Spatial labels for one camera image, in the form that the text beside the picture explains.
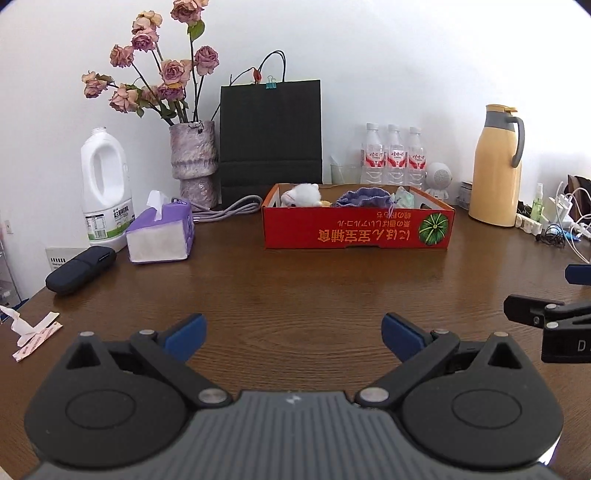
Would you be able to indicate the pale green crumpled bag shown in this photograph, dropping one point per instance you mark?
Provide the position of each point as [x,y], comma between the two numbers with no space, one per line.
[402,196]

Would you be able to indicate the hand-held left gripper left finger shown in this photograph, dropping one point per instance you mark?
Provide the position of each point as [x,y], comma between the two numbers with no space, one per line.
[187,333]

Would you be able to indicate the small white carton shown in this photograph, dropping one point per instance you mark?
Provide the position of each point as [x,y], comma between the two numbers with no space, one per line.
[465,194]

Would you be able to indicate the dried pink roses bouquet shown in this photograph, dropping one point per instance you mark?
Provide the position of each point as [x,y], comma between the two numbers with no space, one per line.
[173,71]

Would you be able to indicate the pink patterned paper strip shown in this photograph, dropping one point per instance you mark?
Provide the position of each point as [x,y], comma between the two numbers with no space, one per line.
[39,341]

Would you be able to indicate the white plastic jug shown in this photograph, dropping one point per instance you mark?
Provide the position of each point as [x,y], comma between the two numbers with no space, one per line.
[115,184]

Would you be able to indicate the yellow thermos jug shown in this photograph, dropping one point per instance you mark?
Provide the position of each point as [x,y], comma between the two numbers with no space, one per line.
[494,175]

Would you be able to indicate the teal binder clip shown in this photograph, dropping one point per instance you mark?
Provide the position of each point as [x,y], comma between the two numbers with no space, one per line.
[271,84]

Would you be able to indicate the brown bag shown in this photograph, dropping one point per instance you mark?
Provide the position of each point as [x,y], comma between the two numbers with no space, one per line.
[582,184]

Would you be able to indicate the clear red label water bottle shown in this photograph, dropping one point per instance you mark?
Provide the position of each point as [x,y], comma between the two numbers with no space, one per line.
[373,157]
[416,158]
[396,157]

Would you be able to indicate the white crumpled paper strip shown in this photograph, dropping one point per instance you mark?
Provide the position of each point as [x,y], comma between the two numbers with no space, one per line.
[21,325]

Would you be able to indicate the mottled purple vase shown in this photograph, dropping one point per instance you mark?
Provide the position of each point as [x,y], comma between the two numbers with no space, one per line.
[194,152]

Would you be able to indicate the white wall vent panel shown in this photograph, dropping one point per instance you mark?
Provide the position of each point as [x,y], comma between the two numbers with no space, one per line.
[57,258]

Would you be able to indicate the purple tissue pack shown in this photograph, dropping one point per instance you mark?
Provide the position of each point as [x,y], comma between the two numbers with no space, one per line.
[157,240]

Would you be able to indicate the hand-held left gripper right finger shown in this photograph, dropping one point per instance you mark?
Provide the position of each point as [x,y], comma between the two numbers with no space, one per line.
[402,334]

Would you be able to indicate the red clip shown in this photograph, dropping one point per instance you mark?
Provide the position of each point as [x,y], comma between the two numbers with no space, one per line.
[256,74]

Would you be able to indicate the black earphones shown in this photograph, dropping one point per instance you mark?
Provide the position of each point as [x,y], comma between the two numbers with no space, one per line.
[551,240]

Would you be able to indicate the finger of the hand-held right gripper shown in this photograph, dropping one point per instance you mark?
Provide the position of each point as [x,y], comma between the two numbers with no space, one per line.
[579,274]
[535,313]

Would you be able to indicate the clear glass cup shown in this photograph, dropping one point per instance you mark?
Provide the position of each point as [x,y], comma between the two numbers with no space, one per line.
[344,175]

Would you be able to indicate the black paper bag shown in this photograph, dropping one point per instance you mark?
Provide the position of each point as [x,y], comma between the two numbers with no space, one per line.
[270,134]

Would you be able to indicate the green spray bottle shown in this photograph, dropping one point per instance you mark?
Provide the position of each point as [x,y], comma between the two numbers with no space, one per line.
[537,207]

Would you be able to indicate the white power strip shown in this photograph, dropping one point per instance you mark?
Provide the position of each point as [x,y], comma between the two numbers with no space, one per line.
[531,225]

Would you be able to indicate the red cardboard box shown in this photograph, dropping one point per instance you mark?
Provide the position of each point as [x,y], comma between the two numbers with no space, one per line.
[351,230]

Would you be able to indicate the dark navy glasses case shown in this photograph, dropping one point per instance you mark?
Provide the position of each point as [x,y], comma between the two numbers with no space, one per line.
[78,272]

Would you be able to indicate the yellow and white plush sheep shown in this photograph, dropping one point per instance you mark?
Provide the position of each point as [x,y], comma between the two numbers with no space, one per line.
[302,194]

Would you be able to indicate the white robot speaker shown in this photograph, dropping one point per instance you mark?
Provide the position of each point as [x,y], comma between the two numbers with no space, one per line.
[438,177]

